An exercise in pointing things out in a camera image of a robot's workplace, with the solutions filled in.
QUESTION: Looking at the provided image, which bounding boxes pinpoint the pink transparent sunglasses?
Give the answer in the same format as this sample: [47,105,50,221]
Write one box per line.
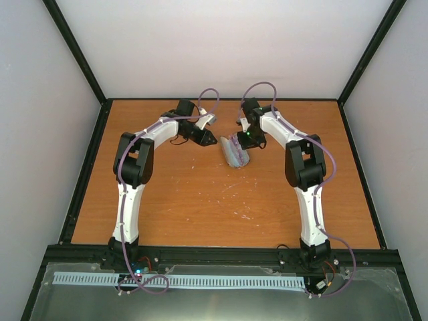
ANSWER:
[230,133,249,167]

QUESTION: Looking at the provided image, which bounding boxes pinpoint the plaid glasses case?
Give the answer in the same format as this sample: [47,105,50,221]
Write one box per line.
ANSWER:
[219,134,250,169]

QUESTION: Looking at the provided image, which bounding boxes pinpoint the light blue cleaning cloth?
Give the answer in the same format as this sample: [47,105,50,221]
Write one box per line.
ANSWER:
[221,137,242,168]

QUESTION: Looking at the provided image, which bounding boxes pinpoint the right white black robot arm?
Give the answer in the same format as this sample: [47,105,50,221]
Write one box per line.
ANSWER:
[237,98,331,270]

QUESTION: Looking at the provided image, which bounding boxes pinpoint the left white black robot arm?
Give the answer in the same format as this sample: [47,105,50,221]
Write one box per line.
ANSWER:
[108,100,217,270]

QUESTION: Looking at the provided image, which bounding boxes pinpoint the metal front plate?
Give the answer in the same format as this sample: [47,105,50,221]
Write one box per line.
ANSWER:
[29,263,412,320]

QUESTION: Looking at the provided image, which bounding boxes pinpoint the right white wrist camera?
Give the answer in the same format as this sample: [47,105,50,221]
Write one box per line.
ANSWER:
[237,116,251,136]

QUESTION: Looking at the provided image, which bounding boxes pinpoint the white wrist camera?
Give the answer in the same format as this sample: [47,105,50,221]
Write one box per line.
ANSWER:
[237,116,251,136]
[195,107,217,130]

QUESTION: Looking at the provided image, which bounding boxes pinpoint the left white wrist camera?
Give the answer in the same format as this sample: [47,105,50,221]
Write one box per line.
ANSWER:
[195,107,217,130]

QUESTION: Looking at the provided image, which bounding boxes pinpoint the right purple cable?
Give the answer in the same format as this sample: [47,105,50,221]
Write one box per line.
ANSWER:
[237,81,357,299]

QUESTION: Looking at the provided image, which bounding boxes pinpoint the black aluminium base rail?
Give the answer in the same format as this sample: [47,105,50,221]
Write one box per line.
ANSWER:
[45,243,401,272]

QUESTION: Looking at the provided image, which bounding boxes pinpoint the left black frame post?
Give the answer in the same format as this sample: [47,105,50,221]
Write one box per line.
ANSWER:
[42,0,108,104]

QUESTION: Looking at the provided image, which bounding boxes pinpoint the black frame post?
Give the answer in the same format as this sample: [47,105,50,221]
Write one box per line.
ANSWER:
[42,0,108,104]
[337,0,408,104]

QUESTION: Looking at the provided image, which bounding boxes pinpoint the right black frame post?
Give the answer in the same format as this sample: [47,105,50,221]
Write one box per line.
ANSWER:
[337,0,408,104]

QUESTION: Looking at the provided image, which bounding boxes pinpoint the light blue slotted cable duct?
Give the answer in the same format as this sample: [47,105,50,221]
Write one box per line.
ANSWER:
[51,272,305,292]

